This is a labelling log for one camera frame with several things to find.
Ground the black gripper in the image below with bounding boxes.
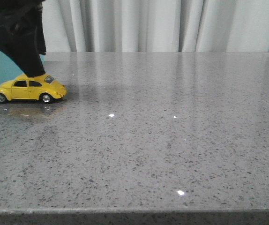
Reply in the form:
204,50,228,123
0,0,46,77

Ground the grey-white curtain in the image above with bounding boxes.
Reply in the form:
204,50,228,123
43,0,269,52

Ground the yellow toy beetle car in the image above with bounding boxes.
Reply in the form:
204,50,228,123
0,74,67,104

